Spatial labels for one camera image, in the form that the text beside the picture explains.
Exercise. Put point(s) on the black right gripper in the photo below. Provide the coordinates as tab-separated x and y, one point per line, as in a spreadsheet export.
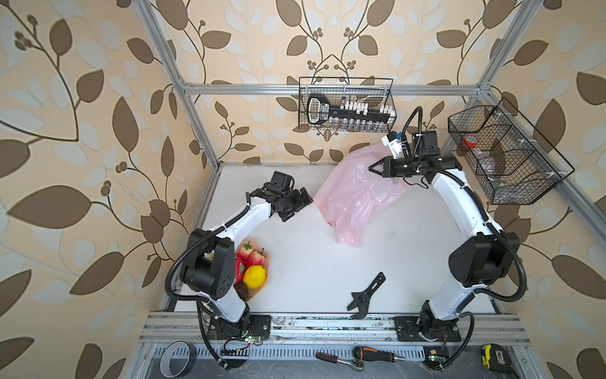
388	163

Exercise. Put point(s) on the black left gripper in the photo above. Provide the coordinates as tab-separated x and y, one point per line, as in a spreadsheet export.
298	201

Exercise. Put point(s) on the pink plastic bag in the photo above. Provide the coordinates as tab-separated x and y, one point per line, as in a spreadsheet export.
352	194

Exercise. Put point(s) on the peach fruit plate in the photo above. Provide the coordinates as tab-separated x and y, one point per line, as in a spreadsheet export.
257	246

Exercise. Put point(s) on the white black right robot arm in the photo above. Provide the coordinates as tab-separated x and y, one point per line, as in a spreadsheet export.
486	263

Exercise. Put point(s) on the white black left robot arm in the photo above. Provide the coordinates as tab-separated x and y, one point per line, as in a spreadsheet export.
205	272

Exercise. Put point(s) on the red strawberry far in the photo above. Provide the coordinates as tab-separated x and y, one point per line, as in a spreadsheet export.
245	250

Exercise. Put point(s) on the red dragon fruit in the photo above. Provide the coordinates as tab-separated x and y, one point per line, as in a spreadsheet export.
240	269

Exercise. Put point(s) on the black socket set holder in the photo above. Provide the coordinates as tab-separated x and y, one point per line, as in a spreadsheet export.
320	110

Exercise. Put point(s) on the yellow lemon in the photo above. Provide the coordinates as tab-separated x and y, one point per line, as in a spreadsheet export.
255	277

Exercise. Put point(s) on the dark purple mangosteen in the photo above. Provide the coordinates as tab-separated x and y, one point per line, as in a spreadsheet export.
242	291

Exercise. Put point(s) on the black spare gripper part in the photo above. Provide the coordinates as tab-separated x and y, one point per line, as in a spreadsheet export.
361	300

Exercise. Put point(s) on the orange black screwdriver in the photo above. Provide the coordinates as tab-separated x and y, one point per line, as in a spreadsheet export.
368	354

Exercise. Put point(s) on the black ratchet wrench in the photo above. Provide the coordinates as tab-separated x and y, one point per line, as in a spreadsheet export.
354	364

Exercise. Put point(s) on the black tape roll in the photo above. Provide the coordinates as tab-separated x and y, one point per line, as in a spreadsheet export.
178	360

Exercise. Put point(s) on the yellow black tape measure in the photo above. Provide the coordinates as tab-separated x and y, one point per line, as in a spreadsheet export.
496	358

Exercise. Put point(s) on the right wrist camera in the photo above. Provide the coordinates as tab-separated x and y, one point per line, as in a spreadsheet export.
395	145

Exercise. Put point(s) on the black wire basket centre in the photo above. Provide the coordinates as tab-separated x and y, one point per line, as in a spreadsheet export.
372	90

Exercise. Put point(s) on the black wire basket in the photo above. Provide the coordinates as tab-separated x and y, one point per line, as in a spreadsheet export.
516	161
372	90

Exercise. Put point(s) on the black wire basket right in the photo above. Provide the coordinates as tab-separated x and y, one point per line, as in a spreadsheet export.
516	161

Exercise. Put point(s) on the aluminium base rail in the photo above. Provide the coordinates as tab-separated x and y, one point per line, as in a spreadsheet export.
285	347

